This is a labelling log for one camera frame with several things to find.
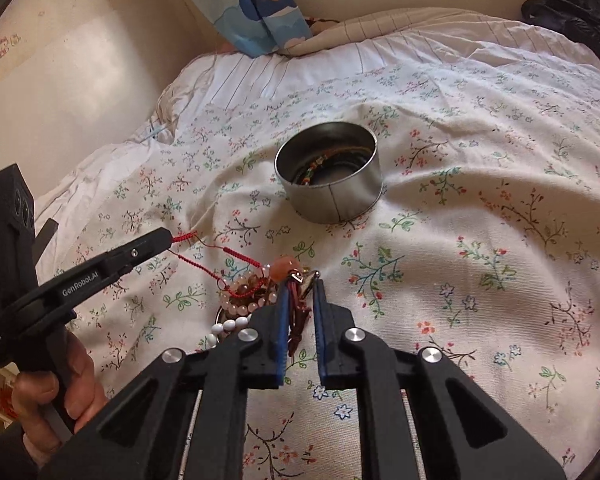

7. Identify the blue cartoon curtain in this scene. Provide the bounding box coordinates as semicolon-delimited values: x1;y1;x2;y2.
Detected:
177;0;314;59

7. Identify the white bead bracelet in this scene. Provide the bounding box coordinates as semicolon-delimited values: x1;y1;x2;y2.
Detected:
204;292;280;352

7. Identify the person's left hand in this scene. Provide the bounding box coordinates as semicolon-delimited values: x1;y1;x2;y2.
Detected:
12;332;109;467

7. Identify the floral bed sheet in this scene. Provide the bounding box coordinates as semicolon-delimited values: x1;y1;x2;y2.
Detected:
34;52;600;480

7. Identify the amber bead bracelet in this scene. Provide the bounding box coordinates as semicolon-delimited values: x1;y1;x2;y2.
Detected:
272;256;315;361

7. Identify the person's left forearm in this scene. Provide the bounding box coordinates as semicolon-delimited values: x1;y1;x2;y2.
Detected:
0;420;44;480

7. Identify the small brown bead bracelet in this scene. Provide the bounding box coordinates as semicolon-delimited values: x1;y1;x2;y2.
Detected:
225;266;280;313

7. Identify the red cord bracelet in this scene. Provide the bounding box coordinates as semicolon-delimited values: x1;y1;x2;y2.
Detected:
170;229;271;303

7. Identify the beige striped quilt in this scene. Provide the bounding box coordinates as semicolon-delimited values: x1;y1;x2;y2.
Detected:
279;10;487;59

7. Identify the black jacket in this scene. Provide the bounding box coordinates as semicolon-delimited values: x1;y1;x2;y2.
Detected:
521;0;600;63

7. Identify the round metal tin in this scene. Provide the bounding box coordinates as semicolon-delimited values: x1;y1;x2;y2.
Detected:
274;122;384;224

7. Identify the colourful woven bracelet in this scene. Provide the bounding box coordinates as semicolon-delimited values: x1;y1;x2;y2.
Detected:
294;146;377;187

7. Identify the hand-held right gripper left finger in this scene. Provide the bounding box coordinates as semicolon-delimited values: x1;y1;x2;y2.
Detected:
37;286;288;480

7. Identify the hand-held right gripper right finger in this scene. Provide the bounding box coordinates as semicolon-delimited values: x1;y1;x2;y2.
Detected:
313;279;567;480

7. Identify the white striped duvet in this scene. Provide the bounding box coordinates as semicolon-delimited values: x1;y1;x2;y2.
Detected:
32;12;600;233

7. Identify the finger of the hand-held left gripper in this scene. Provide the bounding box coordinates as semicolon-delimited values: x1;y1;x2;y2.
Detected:
10;228;175;334

